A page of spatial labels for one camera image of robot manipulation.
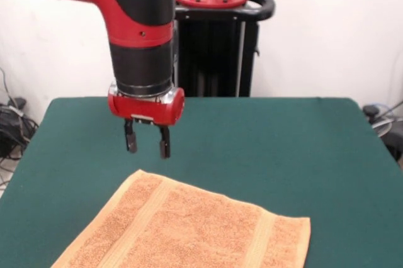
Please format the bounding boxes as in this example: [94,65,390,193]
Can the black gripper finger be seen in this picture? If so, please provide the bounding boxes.
[123,118,139,154]
[159,125,172,159]

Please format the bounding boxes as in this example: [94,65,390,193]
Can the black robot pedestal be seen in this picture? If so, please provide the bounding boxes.
[171,0,276,98]

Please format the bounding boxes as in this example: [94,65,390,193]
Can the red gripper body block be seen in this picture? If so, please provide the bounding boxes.
[107,81,186,126]

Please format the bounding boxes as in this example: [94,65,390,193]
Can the tangled black cables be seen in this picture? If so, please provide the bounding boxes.
[0,66,40,187]

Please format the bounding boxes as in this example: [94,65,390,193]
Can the tan terry towel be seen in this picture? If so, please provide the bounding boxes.
[50,169,312,268]

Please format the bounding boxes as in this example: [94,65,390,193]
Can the dark green table cloth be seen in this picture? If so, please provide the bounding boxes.
[0,97,403,268]

